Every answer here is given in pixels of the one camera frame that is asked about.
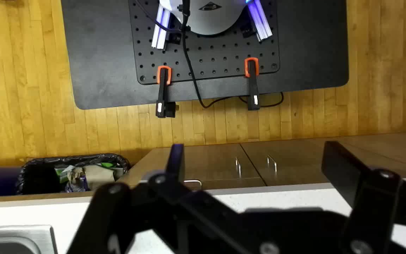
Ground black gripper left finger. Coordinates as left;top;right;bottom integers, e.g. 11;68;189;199
66;143;242;254

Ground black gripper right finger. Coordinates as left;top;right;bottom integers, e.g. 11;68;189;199
321;140;406;254

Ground trash bin with black bag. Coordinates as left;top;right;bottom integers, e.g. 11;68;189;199
17;154;133;195

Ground orange black bar clamp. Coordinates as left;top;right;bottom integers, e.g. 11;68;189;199
242;55;262;112
154;64;179;119

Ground stainless steel double sink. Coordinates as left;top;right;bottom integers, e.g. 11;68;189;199
0;224;59;254

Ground black robot stand top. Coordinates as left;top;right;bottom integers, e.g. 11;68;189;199
61;0;350;112

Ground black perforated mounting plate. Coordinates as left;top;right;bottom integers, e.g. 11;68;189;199
127;0;282;86

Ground aluminium profile bar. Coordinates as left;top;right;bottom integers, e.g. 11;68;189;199
244;0;275;44
151;0;173;51

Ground metal lower cabinet handle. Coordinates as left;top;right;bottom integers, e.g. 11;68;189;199
233;157;242;179
265;157;279;176

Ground black base power cable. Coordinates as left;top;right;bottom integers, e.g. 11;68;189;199
179;0;285;110

